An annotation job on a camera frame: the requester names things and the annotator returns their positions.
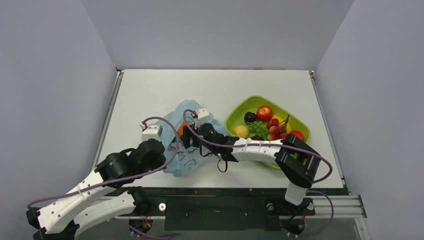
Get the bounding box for red fake strawberry bunch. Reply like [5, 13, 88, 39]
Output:
[266, 115, 290, 141]

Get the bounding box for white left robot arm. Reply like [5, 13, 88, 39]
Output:
[26, 139, 166, 240]

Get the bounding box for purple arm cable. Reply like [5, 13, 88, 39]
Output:
[27, 116, 180, 210]
[182, 109, 335, 238]

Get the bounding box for dark red fake fruit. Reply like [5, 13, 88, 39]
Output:
[251, 135, 264, 141]

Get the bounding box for yellow fake lemon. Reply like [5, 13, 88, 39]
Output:
[233, 125, 250, 139]

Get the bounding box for small red fake apple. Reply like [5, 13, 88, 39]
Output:
[289, 130, 305, 142]

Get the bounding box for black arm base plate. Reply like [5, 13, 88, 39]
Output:
[124, 187, 316, 232]

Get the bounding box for orange fake fruit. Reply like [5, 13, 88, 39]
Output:
[177, 122, 186, 137]

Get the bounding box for yellow fake mango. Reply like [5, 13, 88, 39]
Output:
[270, 114, 293, 134]

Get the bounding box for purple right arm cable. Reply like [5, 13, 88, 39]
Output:
[182, 109, 335, 238]

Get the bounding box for green plastic tray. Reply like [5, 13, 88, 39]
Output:
[224, 95, 312, 170]

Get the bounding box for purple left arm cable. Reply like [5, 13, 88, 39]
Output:
[27, 116, 180, 210]

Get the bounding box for blue printed plastic bag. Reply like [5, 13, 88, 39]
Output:
[156, 99, 212, 177]

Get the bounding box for green fake grapes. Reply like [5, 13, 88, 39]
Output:
[247, 121, 270, 140]

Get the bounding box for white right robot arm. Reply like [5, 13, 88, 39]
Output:
[182, 123, 323, 214]

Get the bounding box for dark purple fake plum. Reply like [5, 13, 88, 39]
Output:
[243, 111, 258, 125]

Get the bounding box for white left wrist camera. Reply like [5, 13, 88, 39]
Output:
[139, 122, 163, 142]

